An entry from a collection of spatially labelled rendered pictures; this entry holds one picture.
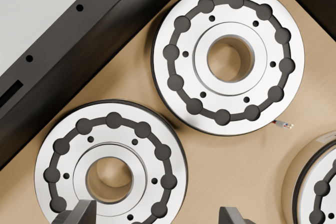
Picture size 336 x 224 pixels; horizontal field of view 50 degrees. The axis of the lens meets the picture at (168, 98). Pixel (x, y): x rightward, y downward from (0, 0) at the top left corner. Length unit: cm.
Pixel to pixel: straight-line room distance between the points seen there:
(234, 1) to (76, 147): 14
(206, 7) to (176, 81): 5
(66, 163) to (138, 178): 5
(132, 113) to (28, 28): 22
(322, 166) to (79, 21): 18
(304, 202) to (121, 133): 13
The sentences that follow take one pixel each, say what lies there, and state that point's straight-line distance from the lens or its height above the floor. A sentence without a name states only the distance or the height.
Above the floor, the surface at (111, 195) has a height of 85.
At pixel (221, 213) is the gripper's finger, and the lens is 16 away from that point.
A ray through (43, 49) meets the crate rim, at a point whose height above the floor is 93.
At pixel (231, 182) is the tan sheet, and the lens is 28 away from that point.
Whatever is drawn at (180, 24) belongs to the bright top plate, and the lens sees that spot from 24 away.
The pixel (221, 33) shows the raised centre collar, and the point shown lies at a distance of 24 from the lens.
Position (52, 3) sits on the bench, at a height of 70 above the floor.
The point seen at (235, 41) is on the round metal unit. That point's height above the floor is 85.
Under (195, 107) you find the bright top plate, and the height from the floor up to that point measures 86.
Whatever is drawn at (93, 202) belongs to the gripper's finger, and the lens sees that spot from 16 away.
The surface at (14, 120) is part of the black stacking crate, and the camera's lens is 20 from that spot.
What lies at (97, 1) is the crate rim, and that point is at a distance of 17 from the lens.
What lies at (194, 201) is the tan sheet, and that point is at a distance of 28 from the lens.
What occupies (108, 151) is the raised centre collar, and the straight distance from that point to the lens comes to 24.
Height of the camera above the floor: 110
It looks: 88 degrees down
